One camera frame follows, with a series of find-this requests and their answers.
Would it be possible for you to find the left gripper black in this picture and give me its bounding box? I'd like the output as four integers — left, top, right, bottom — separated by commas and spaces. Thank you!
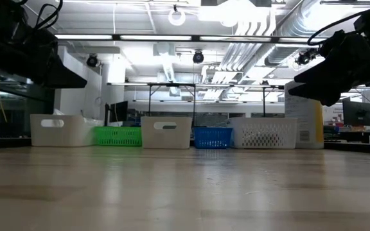
0, 27, 88, 89

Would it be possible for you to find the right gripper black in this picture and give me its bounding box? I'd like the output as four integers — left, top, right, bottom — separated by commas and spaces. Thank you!
288, 30, 370, 107

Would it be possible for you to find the black ceiling fixture cluster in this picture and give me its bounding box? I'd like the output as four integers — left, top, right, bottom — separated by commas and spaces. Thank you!
294, 47, 317, 67

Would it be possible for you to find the black computer monitor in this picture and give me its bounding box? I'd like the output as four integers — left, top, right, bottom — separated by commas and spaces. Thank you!
342, 98, 370, 127
103, 101, 129, 126

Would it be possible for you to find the long ceiling strip light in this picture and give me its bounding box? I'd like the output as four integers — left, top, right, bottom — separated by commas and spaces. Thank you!
119, 35, 193, 42
278, 37, 329, 44
199, 35, 272, 42
55, 34, 114, 41

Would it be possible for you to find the white wipes canister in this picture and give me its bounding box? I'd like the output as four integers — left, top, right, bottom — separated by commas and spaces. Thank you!
283, 80, 325, 150

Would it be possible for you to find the dark cluttered background desk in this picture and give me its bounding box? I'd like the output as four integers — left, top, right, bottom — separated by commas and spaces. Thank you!
323, 125, 370, 151

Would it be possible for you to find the green mesh basket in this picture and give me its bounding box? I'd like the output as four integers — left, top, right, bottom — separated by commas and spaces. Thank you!
92, 126, 143, 148

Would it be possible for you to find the white perforated basket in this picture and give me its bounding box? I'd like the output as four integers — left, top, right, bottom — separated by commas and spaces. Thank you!
226, 117, 298, 150

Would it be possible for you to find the blue mesh basket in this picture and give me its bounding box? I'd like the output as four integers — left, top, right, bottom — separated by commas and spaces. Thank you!
192, 126, 233, 150

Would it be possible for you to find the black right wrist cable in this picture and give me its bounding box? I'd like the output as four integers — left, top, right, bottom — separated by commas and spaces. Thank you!
306, 8, 370, 46

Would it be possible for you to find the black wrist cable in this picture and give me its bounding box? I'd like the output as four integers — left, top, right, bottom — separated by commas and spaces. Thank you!
17, 0, 64, 31
306, 8, 370, 46

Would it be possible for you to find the white plastic handled bin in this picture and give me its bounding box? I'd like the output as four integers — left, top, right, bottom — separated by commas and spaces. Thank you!
30, 114, 94, 148
139, 116, 193, 150

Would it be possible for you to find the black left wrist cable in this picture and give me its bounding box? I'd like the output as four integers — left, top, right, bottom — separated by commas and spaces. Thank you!
17, 0, 64, 31

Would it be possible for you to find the black frame background table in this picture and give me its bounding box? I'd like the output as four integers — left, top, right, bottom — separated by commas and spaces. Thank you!
146, 82, 197, 126

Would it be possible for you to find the white ring ceiling lamp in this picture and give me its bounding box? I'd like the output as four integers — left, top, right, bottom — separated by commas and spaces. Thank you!
168, 8, 186, 26

